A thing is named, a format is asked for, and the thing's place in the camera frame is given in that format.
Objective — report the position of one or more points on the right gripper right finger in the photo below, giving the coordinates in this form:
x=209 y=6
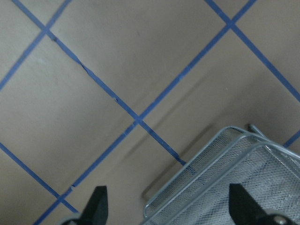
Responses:
x=243 y=208

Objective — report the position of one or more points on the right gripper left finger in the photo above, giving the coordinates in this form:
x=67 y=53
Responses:
x=96 y=210

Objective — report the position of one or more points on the clear wire shelf basket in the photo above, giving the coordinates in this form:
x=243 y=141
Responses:
x=198 y=193

